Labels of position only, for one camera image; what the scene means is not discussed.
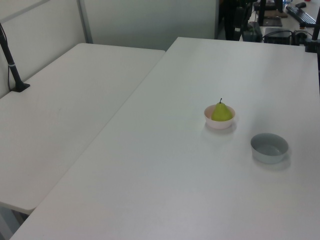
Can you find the green pear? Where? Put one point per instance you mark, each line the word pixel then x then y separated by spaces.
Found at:
pixel 221 113

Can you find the pink plastic bowl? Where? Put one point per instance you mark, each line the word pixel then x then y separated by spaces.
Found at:
pixel 220 125

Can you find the grey plastic bowl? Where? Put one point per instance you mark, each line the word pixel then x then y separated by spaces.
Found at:
pixel 268 156

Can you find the white side table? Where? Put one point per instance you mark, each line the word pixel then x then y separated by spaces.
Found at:
pixel 62 112

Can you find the dark equipment stand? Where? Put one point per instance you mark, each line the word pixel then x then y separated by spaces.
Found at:
pixel 232 22

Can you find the dark green case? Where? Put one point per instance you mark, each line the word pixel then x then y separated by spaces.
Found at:
pixel 253 32

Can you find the black monitor stand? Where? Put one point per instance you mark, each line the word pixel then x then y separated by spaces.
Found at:
pixel 271 22

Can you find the black computer keyboard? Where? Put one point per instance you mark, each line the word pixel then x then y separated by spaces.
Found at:
pixel 301 14

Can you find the black computer mouse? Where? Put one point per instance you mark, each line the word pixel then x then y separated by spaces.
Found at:
pixel 300 5

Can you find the grey metal partition post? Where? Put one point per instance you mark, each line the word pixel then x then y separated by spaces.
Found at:
pixel 85 22

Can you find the black camera pole with base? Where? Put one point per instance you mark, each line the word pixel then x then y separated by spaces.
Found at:
pixel 12 68

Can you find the black clamped camera pole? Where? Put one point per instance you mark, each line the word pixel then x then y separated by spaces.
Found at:
pixel 311 46

